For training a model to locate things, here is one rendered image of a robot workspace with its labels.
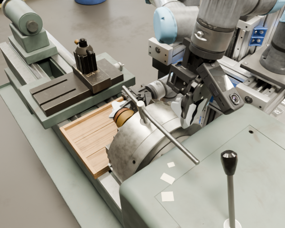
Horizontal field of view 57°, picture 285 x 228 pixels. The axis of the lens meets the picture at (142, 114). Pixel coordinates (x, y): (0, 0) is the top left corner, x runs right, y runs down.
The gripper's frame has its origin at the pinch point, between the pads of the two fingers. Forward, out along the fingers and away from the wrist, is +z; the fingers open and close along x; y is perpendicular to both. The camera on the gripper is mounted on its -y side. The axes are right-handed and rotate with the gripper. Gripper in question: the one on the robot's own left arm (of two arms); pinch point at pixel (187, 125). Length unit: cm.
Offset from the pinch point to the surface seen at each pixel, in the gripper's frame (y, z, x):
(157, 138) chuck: 7.0, 9.7, 1.4
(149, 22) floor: 244, 88, -214
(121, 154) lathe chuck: 12.8, 18.1, 8.4
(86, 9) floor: 336, 99, -165
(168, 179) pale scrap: -5.6, 8.7, 9.0
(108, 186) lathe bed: 22, 48, 4
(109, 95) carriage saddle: 64, 40, -23
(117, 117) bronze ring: 30.8, 22.1, -3.1
